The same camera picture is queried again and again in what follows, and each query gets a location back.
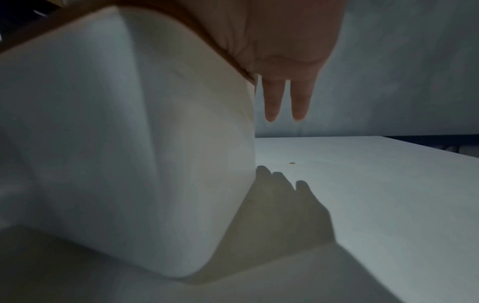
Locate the person's right hand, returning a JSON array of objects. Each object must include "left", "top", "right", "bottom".
[{"left": 165, "top": 0, "right": 346, "bottom": 123}]

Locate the white rounded container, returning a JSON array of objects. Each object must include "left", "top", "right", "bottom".
[{"left": 0, "top": 5, "right": 257, "bottom": 280}]

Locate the dark furniture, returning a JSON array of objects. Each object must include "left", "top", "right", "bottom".
[{"left": 383, "top": 135, "right": 479, "bottom": 155}]

